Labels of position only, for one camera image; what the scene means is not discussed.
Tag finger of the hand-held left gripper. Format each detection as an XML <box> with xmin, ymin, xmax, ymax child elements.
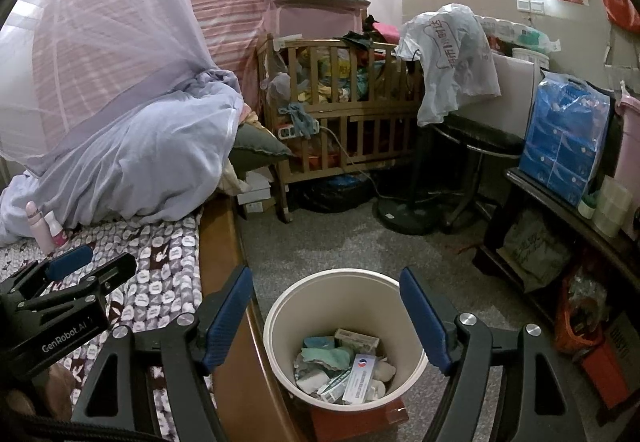
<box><xmin>29</xmin><ymin>245</ymin><xmax>96</xmax><ymax>284</ymax></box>
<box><xmin>17</xmin><ymin>252</ymin><xmax>138</xmax><ymax>319</ymax></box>

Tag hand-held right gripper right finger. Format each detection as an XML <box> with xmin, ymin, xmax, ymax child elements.
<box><xmin>399</xmin><ymin>266</ymin><xmax>588</xmax><ymax>442</ymax></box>

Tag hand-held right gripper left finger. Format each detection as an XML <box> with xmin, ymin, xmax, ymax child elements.
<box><xmin>70</xmin><ymin>265</ymin><xmax>254</xmax><ymax>442</ymax></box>

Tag pale green small box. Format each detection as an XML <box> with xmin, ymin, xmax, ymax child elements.
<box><xmin>334</xmin><ymin>328</ymin><xmax>381</xmax><ymax>353</ymax></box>

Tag cream round bin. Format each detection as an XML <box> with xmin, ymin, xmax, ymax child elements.
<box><xmin>263</xmin><ymin>269</ymin><xmax>431</xmax><ymax>407</ymax></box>

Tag blue white medicine box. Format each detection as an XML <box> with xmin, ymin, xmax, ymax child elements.
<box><xmin>342</xmin><ymin>353</ymin><xmax>386</xmax><ymax>405</ymax></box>

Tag teal wrapper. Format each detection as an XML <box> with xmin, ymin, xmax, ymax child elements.
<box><xmin>300</xmin><ymin>346</ymin><xmax>355</xmax><ymax>371</ymax></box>

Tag person's left hand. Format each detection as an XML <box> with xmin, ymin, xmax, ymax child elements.
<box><xmin>0</xmin><ymin>364</ymin><xmax>73</xmax><ymax>423</ymax></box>

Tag white pink drink bottle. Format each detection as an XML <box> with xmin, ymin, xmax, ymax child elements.
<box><xmin>44</xmin><ymin>211</ymin><xmax>70</xmax><ymax>248</ymax></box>

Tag grey brown printed blanket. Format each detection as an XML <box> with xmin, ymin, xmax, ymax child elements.
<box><xmin>0</xmin><ymin>215</ymin><xmax>216</xmax><ymax>442</ymax></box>

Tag black fan base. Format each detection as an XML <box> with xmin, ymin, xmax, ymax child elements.
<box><xmin>375</xmin><ymin>122</ymin><xmax>443</xmax><ymax>235</ymax></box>

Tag white cardboard box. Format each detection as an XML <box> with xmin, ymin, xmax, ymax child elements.
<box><xmin>237</xmin><ymin>187</ymin><xmax>276</xmax><ymax>215</ymax></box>

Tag grey-blue duvet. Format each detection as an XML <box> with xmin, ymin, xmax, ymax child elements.
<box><xmin>0</xmin><ymin>67</ymin><xmax>246</xmax><ymax>243</ymax></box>

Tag grey printed bag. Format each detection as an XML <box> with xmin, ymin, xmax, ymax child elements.
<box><xmin>497</xmin><ymin>207</ymin><xmax>573</xmax><ymax>293</ymax></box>

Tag black plastic bag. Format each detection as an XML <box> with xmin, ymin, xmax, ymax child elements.
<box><xmin>292</xmin><ymin>175</ymin><xmax>373</xmax><ymax>214</ymax></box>

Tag dark wooden shelf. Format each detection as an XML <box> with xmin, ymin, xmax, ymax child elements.
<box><xmin>472</xmin><ymin>167</ymin><xmax>640</xmax><ymax>323</ymax></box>

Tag grey-green pillow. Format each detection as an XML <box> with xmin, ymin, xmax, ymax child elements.
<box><xmin>230</xmin><ymin>125</ymin><xmax>293</xmax><ymax>168</ymax></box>

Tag red box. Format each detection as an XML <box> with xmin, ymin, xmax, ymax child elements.
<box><xmin>575</xmin><ymin>337</ymin><xmax>631</xmax><ymax>410</ymax></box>

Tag black stool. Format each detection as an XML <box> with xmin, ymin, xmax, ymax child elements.
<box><xmin>430</xmin><ymin>115</ymin><xmax>523</xmax><ymax>233</ymax></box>

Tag white power strip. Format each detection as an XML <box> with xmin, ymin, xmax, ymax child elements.
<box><xmin>277</xmin><ymin>122</ymin><xmax>321</xmax><ymax>140</ymax></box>

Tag wooden crib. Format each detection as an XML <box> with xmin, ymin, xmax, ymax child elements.
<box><xmin>256</xmin><ymin>33</ymin><xmax>426</xmax><ymax>223</ymax></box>

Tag clear plastic containers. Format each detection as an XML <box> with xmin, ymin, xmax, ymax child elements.
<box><xmin>592</xmin><ymin>176</ymin><xmax>633</xmax><ymax>238</ymax></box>

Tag blue tissue multipack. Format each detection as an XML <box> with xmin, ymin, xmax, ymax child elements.
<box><xmin>518</xmin><ymin>71</ymin><xmax>616</xmax><ymax>208</ymax></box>

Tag lavender mosquito net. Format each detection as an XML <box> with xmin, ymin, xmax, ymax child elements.
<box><xmin>0</xmin><ymin>0</ymin><xmax>211</xmax><ymax>173</ymax></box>

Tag white board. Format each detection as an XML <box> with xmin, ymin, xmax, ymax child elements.
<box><xmin>457</xmin><ymin>50</ymin><xmax>536</xmax><ymax>138</ymax></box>

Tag white printed plastic bag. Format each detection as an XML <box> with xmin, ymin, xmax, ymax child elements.
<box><xmin>395</xmin><ymin>3</ymin><xmax>502</xmax><ymax>127</ymax></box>

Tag pink storage bin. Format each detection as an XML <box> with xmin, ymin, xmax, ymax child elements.
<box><xmin>612</xmin><ymin>90</ymin><xmax>640</xmax><ymax>243</ymax></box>

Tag white bucket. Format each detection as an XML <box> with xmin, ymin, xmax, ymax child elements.
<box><xmin>511</xmin><ymin>47</ymin><xmax>551</xmax><ymax>68</ymax></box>

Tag green towel package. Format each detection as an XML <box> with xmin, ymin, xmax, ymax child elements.
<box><xmin>510</xmin><ymin>27</ymin><xmax>561</xmax><ymax>54</ymax></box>

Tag pink storage box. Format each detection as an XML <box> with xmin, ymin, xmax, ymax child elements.
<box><xmin>262</xmin><ymin>0</ymin><xmax>371</xmax><ymax>40</ymax></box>

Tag red hanging bag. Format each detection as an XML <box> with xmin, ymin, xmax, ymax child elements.
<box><xmin>595</xmin><ymin>0</ymin><xmax>640</xmax><ymax>33</ymax></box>

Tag wooden bed frame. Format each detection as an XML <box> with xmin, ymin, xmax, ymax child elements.
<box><xmin>197</xmin><ymin>195</ymin><xmax>311</xmax><ymax>442</ymax></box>

